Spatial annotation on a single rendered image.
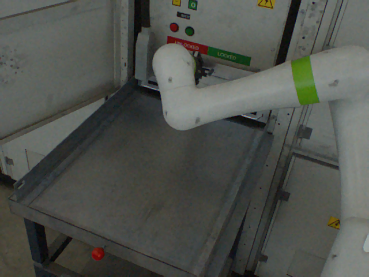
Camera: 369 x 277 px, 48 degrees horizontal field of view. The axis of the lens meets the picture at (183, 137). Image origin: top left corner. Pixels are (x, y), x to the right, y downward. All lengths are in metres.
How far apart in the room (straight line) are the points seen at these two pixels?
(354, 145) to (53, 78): 0.98
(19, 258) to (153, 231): 1.16
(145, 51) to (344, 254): 0.94
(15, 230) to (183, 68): 1.49
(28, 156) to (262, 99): 1.52
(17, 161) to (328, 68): 1.77
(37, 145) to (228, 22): 1.18
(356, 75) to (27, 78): 0.99
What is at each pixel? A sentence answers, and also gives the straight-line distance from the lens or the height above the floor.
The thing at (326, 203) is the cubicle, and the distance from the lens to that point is 1.69.
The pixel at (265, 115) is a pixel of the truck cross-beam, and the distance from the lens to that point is 1.56.
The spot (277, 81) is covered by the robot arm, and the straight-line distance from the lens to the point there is 1.02.
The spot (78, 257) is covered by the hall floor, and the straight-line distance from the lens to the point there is 2.17.
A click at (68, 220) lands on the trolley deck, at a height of 0.85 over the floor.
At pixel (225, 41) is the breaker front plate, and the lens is 1.49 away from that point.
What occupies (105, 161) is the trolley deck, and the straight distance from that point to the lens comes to 1.35.
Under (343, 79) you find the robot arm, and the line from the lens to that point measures 1.01.
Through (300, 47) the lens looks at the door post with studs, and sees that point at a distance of 1.39.
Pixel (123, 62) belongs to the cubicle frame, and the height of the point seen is 0.97.
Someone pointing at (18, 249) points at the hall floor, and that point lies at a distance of 2.25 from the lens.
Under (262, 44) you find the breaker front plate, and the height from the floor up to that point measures 1.16.
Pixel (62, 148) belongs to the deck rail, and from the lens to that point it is 1.35.
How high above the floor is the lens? 1.73
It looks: 37 degrees down
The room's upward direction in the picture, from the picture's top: 7 degrees clockwise
